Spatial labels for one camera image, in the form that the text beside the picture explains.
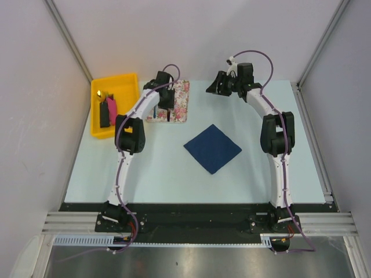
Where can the floral pattern tray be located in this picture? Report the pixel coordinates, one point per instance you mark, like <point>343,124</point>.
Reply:
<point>180,111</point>

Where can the white slotted cable duct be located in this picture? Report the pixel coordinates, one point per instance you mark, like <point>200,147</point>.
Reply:
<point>112,241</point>

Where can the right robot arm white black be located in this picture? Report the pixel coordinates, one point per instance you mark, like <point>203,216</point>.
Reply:
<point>277,138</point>

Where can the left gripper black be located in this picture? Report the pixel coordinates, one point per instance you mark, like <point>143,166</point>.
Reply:
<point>170,105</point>

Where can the dark blue paper napkin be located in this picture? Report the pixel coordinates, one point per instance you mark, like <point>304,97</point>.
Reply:
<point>212,149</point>

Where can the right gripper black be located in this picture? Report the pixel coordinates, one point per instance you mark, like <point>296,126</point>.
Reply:
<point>221,89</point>

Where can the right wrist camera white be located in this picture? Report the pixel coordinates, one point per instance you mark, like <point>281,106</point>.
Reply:
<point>232,67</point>

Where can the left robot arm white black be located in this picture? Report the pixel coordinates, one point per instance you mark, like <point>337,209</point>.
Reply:
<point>129,140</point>

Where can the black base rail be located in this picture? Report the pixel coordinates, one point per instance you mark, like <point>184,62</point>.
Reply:
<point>196,223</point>

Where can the aluminium frame rail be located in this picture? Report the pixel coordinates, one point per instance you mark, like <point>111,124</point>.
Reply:
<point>312,224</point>

